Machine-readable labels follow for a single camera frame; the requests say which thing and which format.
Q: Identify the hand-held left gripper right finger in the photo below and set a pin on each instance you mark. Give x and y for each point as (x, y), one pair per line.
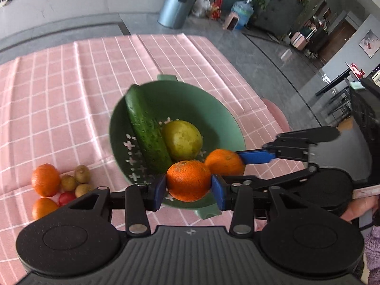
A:
(218, 193)

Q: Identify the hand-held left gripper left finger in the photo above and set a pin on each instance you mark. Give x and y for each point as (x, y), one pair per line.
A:
(158, 191)

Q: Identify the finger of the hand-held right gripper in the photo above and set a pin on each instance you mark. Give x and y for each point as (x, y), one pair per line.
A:
(285, 179)
(256, 157)

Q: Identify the orange mandarin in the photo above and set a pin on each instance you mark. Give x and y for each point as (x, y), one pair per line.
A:
(46, 179)
(222, 161)
(188, 181)
(44, 209)

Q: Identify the small brown kiwi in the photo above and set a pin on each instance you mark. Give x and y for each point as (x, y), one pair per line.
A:
(69, 183)
(84, 190)
(82, 173)

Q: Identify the green colander bowl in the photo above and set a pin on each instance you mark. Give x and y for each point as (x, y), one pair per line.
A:
(193, 107)

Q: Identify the red cherry tomato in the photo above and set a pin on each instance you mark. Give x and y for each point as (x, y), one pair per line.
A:
(66, 199)

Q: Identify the person's right hand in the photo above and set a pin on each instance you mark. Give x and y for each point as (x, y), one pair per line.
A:
(359, 209)

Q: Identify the pink round stool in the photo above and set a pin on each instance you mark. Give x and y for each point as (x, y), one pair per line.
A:
(279, 115)

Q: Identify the yellow-green pear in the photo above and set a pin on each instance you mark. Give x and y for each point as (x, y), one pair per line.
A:
(182, 141)

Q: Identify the green cucumber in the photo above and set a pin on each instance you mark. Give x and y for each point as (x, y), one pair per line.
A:
(145, 130)

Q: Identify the black mesh chair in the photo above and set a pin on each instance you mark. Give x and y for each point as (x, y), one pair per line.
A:
(366, 109)

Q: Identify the purple fleece garment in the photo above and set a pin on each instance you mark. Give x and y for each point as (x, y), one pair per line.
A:
(373, 255)

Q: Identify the black dining table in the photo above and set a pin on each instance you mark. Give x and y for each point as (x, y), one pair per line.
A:
(338, 80)

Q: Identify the pink suitcase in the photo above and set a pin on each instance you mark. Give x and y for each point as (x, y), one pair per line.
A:
(298, 40)

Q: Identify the small pink heater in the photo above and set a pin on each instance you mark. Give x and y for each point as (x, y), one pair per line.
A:
(232, 21)

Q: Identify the pink checkered tablecloth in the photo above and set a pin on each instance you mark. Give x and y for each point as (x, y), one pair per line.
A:
(59, 95)

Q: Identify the blue water jug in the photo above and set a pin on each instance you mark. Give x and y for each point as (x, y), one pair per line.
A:
(243, 12)

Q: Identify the dark grey dresser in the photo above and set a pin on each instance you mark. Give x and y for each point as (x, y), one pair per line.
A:
(279, 12)

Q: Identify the white plastic bag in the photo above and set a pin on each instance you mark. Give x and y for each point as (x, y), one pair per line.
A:
(202, 7)

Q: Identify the grey pedal trash can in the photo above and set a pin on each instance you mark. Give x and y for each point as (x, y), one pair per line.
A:
(175, 6)

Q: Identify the white marble media console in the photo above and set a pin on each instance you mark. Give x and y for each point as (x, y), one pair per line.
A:
(74, 6)

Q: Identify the framed wall picture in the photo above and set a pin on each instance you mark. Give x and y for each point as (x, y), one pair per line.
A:
(369, 44)

